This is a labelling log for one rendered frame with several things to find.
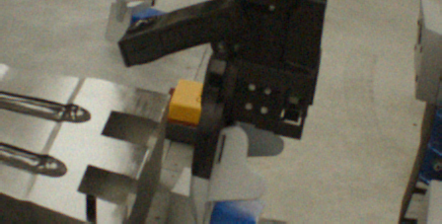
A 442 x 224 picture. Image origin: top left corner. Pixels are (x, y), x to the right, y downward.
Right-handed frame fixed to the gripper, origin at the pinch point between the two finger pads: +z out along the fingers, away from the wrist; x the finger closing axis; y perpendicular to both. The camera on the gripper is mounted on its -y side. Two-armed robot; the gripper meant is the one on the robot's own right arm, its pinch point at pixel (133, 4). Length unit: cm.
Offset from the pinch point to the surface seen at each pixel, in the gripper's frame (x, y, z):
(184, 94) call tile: -16.0, 17.5, 1.0
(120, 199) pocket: -43, 26, -2
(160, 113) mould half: -31.2, 23.2, -4.3
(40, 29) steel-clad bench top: -6.1, -12.7, 4.7
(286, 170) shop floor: 126, -21, 85
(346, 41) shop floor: 234, -45, 85
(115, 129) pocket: -33.7, 20.2, -2.5
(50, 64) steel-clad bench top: -14.6, -3.2, 4.7
